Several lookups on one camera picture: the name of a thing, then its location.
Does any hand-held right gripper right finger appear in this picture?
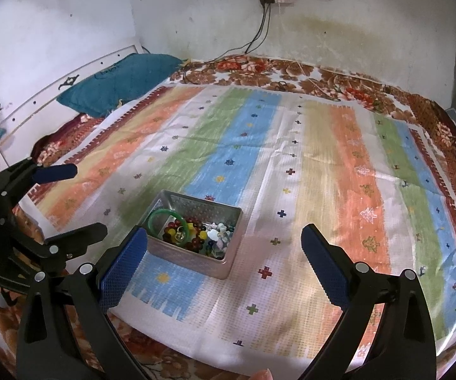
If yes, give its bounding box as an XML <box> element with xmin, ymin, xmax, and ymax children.
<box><xmin>300</xmin><ymin>223</ymin><xmax>437</xmax><ymax>380</ymax></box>

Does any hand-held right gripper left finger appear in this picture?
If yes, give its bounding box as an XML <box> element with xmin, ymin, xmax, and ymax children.
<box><xmin>16</xmin><ymin>225</ymin><xmax>149</xmax><ymax>380</ymax></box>

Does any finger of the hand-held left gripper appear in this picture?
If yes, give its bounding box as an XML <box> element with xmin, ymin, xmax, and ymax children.
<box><xmin>12</xmin><ymin>222</ymin><xmax>108</xmax><ymax>282</ymax></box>
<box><xmin>0</xmin><ymin>157</ymin><xmax>79</xmax><ymax>207</ymax></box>

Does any green jade bangle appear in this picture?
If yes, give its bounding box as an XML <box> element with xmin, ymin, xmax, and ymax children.
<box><xmin>148</xmin><ymin>208</ymin><xmax>189</xmax><ymax>240</ymax></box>

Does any silver metal tin box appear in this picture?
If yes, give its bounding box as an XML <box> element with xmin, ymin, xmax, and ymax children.
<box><xmin>145</xmin><ymin>189</ymin><xmax>243</xmax><ymax>281</ymax></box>

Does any yellow and black bead bracelet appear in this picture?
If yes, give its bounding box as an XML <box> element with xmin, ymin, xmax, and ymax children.
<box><xmin>172</xmin><ymin>218</ymin><xmax>209</xmax><ymax>252</ymax></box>

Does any white bead bracelet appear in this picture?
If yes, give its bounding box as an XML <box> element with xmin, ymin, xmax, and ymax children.
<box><xmin>207</xmin><ymin>225</ymin><xmax>232</xmax><ymax>252</ymax></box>

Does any multicoloured bead bracelet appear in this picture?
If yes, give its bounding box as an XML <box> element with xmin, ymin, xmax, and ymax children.
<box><xmin>196</xmin><ymin>224</ymin><xmax>235</xmax><ymax>259</ymax></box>

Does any white headboard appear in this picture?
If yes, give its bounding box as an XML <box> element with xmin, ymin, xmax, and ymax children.
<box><xmin>0</xmin><ymin>41</ymin><xmax>146</xmax><ymax>167</ymax></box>

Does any striped pastel cloth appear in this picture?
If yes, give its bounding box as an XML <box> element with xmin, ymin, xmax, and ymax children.
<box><xmin>18</xmin><ymin>83</ymin><xmax>456</xmax><ymax>380</ymax></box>

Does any teal pillow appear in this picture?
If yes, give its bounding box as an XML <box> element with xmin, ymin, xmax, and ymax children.
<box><xmin>56</xmin><ymin>53</ymin><xmax>183</xmax><ymax>119</ymax></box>

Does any dark red bead bracelet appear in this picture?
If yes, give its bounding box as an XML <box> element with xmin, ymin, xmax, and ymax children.
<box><xmin>162</xmin><ymin>218</ymin><xmax>209</xmax><ymax>252</ymax></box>

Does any black power cable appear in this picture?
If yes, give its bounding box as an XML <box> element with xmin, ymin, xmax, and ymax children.
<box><xmin>196</xmin><ymin>5</ymin><xmax>272</xmax><ymax>68</ymax></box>
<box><xmin>182</xmin><ymin>5</ymin><xmax>268</xmax><ymax>85</ymax></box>

